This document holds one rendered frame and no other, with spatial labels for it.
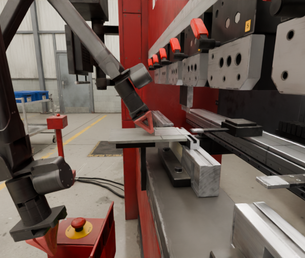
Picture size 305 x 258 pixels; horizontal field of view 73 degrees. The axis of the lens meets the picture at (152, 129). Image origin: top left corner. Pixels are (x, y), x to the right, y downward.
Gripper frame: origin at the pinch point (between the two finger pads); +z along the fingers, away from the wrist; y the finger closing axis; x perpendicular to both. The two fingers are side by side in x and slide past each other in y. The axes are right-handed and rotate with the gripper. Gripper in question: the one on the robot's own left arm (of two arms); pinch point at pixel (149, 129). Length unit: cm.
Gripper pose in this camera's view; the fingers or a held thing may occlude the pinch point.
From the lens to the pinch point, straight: 75.2
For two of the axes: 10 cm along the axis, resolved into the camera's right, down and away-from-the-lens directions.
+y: -1.3, -2.1, 9.7
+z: 5.1, 8.2, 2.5
